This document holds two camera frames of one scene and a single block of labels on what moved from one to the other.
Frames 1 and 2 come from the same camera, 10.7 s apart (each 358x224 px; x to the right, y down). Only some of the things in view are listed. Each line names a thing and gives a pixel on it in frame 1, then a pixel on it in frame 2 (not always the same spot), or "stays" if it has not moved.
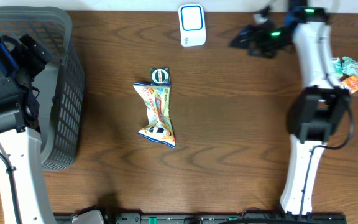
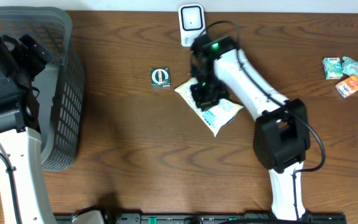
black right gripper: [255, 38] → [204, 101]
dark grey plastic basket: [60, 84] stays
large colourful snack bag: [158, 127] → [214, 117]
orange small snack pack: [352, 83] stays
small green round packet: [160, 75] stays
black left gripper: [34, 50] stays
